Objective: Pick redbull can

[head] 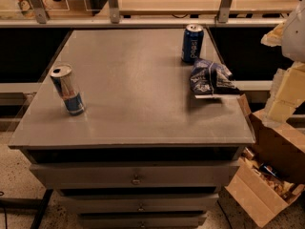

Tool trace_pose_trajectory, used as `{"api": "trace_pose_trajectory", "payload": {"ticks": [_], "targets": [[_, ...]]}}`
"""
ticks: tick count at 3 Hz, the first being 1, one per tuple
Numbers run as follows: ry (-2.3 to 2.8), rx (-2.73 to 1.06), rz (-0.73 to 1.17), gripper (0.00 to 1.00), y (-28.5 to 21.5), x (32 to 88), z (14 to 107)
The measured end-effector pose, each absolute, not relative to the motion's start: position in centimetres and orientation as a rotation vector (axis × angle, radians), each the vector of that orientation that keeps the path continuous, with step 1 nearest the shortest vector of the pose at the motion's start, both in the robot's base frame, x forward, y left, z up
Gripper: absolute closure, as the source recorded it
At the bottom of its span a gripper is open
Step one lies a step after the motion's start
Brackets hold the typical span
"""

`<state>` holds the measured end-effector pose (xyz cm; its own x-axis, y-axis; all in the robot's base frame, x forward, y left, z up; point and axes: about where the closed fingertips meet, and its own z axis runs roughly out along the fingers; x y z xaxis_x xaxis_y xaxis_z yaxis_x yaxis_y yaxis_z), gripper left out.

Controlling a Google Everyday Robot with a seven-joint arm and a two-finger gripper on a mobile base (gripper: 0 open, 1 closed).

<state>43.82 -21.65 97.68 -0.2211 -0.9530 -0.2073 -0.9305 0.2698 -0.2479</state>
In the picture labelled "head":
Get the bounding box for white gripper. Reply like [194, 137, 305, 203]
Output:
[261, 0, 305, 123]

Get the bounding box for red bull can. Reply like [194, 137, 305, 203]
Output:
[50, 64, 85, 115]

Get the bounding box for blue pepsi can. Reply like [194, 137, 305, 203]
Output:
[181, 24, 204, 63]

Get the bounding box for blue crumpled chip bag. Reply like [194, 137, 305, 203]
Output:
[189, 58, 240, 98]

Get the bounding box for open cardboard box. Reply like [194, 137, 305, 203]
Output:
[227, 95, 305, 227]

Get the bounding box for snack items in box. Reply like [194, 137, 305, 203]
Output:
[241, 147, 296, 201]

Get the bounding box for top drawer knob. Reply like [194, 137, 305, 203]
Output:
[131, 175, 141, 185]

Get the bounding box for drawer knob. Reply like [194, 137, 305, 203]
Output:
[131, 175, 141, 185]
[137, 204, 145, 212]

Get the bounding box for middle drawer knob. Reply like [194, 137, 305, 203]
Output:
[137, 204, 145, 212]

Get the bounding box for metal railing shelf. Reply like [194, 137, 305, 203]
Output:
[0, 0, 303, 28]

